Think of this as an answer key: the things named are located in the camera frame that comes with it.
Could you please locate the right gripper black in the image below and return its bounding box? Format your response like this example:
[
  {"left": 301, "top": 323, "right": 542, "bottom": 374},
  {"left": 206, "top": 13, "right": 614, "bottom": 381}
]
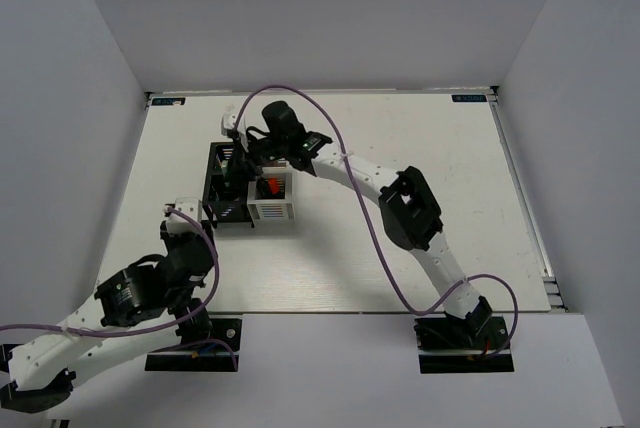
[{"left": 225, "top": 132, "right": 289, "bottom": 182}]

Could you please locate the orange black highlighter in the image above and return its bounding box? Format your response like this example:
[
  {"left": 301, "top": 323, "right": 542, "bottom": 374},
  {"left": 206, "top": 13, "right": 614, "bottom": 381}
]
[{"left": 266, "top": 178, "right": 280, "bottom": 197}]

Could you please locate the green translucent small tube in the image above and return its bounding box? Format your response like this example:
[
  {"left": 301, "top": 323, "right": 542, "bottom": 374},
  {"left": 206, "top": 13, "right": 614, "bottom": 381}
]
[{"left": 222, "top": 162, "right": 232, "bottom": 189}]

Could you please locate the green black highlighter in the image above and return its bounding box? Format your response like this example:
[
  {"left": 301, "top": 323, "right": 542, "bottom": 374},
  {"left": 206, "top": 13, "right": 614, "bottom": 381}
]
[{"left": 256, "top": 180, "right": 269, "bottom": 199}]

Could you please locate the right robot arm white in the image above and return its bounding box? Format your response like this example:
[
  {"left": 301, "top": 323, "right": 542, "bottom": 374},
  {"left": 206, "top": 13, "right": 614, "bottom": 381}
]
[{"left": 221, "top": 101, "right": 493, "bottom": 347}]

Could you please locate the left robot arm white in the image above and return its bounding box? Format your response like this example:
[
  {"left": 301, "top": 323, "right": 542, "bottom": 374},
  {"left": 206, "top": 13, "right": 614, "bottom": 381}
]
[{"left": 1, "top": 221, "right": 219, "bottom": 414}]

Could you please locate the black mesh organizer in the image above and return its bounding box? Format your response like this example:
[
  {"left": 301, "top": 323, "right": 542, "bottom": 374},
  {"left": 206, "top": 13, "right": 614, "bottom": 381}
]
[{"left": 202, "top": 142, "right": 254, "bottom": 226}]

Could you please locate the left blue table label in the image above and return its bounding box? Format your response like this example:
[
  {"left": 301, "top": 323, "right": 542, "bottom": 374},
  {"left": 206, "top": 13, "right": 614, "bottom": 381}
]
[{"left": 151, "top": 97, "right": 186, "bottom": 106}]

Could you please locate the blue table label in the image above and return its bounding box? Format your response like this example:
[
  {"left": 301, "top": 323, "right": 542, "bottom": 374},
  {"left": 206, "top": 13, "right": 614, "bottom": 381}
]
[
  {"left": 451, "top": 94, "right": 487, "bottom": 103},
  {"left": 151, "top": 97, "right": 186, "bottom": 106}
]

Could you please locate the right blue table label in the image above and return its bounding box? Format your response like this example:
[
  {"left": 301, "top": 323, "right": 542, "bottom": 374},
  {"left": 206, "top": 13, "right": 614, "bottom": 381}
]
[{"left": 451, "top": 94, "right": 487, "bottom": 103}]

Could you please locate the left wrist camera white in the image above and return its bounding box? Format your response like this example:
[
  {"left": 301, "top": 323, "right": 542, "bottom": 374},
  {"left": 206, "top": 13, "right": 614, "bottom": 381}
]
[{"left": 163, "top": 197, "right": 202, "bottom": 236}]

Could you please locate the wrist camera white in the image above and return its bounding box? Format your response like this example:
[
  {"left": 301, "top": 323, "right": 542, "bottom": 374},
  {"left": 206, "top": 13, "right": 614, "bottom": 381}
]
[
  {"left": 163, "top": 197, "right": 202, "bottom": 236},
  {"left": 221, "top": 105, "right": 248, "bottom": 151}
]

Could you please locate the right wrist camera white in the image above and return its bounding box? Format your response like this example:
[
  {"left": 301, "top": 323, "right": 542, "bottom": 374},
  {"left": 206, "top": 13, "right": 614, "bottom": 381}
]
[{"left": 221, "top": 105, "right": 248, "bottom": 151}]

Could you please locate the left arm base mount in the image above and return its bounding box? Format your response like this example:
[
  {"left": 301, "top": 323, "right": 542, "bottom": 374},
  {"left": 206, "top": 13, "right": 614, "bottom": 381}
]
[{"left": 144, "top": 315, "right": 243, "bottom": 373}]

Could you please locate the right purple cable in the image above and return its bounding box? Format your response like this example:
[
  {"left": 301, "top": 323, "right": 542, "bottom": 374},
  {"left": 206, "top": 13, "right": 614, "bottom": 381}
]
[{"left": 234, "top": 85, "right": 520, "bottom": 360}]

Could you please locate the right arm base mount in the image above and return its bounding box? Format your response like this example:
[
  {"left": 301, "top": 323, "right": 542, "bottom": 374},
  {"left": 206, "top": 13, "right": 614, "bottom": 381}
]
[{"left": 414, "top": 297, "right": 515, "bottom": 374}]

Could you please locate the right aluminium table rail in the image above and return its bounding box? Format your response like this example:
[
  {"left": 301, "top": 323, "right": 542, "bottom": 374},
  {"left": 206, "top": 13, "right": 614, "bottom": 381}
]
[{"left": 489, "top": 85, "right": 568, "bottom": 313}]

